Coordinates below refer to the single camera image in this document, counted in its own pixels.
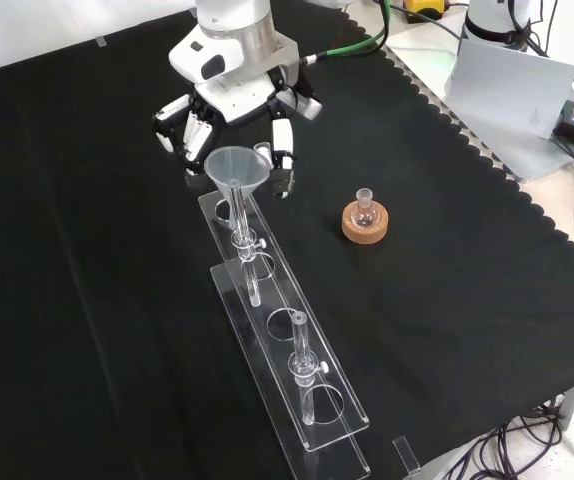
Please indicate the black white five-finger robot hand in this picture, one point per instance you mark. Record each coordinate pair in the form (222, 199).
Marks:
(242, 102)

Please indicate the translucent plastic funnel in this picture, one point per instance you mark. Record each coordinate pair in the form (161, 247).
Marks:
(237, 167)

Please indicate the clear acrylic funnel stand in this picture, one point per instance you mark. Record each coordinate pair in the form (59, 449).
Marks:
(287, 360)

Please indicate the clear cloth clip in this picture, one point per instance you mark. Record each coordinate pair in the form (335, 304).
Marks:
(407, 455)
(101, 41)

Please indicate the small round-bottom glass flask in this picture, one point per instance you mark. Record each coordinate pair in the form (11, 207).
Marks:
(364, 212)

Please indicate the black bench cloth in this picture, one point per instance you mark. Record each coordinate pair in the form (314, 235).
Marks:
(117, 250)

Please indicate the yellow stop button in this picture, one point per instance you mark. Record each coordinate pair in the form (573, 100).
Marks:
(419, 9)

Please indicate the pale board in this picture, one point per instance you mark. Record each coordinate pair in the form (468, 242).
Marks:
(507, 100)

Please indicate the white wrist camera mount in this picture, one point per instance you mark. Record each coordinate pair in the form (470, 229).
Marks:
(192, 60)

